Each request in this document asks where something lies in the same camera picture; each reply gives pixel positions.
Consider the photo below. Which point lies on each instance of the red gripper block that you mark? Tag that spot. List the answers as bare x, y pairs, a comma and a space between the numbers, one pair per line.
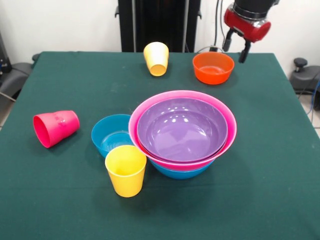
246, 27

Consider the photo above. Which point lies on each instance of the small orange plastic bowl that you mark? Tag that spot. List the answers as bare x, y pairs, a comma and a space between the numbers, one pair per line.
212, 73

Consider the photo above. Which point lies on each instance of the pink plastic bowl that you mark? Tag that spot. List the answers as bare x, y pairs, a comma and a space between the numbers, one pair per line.
232, 130

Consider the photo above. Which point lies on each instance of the purple plastic bowl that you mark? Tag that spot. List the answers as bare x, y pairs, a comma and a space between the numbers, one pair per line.
182, 130
185, 160

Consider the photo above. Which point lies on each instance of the small blue plastic bowl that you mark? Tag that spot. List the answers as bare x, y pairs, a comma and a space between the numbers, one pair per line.
110, 135

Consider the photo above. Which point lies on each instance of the black equipment base with knob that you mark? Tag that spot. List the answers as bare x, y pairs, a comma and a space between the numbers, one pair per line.
306, 77

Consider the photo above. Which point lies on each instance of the yellow plastic cup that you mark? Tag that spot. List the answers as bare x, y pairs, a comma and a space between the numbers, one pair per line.
125, 178
158, 70
156, 53

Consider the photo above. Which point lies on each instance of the large blue plastic bowl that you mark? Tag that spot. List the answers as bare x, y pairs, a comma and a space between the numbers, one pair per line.
180, 174

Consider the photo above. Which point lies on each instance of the dark green tablecloth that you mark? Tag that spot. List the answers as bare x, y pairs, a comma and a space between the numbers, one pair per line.
175, 217

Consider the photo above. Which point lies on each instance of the red plastic cup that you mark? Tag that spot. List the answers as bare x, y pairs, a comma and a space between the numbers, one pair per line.
57, 126

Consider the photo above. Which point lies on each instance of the black round knob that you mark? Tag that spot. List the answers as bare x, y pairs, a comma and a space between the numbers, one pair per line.
35, 57

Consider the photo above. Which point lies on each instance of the black padded equipment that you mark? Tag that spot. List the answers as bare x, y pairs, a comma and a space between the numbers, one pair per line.
17, 75

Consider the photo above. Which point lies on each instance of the dark device box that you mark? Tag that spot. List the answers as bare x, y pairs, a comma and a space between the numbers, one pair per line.
3, 62

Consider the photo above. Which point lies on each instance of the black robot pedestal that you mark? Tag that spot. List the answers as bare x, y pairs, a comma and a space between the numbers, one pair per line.
160, 25

